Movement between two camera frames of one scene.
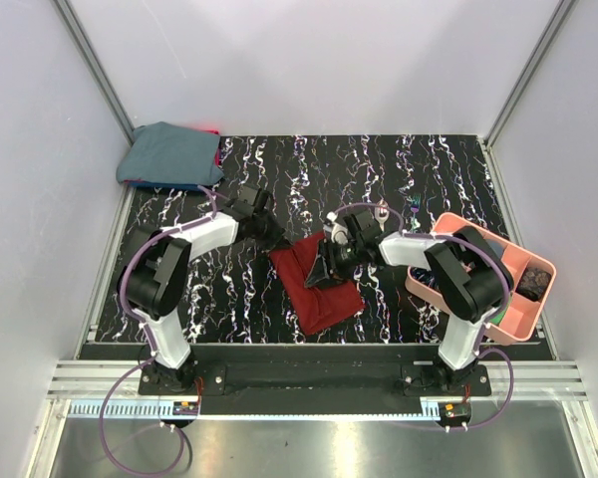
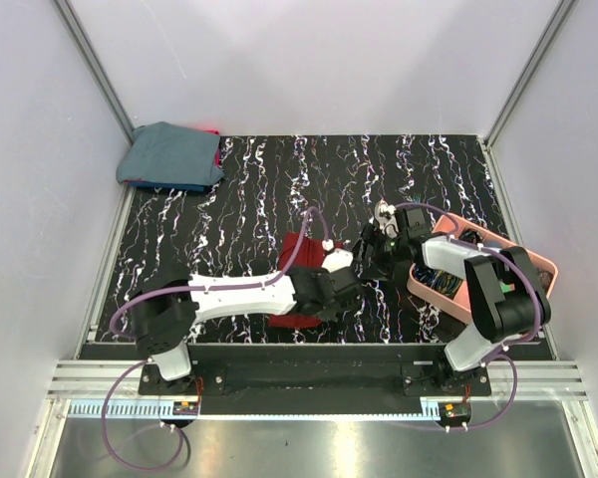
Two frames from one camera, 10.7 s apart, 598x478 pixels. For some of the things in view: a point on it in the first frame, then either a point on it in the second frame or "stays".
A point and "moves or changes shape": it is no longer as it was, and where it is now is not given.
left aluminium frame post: x=98 y=69 stays
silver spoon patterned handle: x=382 y=215 stays
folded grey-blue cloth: x=167 y=152 stays
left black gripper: x=277 y=240 to x=330 y=315
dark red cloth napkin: x=316 y=307 moves or changes shape
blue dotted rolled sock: x=423 y=275 stays
